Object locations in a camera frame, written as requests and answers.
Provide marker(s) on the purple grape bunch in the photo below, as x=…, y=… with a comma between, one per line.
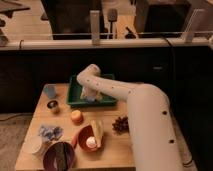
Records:
x=121, y=125

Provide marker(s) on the white railing post right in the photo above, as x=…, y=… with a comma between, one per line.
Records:
x=194, y=21

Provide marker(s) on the red bowl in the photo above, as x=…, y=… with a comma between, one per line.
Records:
x=82, y=137

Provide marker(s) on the small metal cup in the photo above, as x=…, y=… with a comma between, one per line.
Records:
x=53, y=106

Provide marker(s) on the grey sponge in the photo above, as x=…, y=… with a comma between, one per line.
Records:
x=90, y=99

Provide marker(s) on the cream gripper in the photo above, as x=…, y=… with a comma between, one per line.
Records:
x=86, y=92

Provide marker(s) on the purple bowl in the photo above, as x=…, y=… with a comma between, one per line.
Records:
x=59, y=157

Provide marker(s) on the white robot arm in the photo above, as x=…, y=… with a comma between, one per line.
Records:
x=151, y=130

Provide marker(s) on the light blue cup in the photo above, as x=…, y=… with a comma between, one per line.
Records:
x=49, y=91

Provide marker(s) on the white egg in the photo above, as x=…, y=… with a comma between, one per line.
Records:
x=91, y=142

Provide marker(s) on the green plastic tray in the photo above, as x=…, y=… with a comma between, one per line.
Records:
x=74, y=99

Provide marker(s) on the blue crumpled cloth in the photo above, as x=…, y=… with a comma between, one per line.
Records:
x=49, y=132

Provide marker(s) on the white railing post left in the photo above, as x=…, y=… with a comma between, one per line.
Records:
x=95, y=26

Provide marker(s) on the white railing post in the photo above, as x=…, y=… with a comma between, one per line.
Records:
x=95, y=26
x=194, y=21

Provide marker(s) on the orange apple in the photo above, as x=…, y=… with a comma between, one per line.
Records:
x=76, y=116

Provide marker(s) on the yellow banana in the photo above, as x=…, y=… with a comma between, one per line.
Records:
x=98, y=131

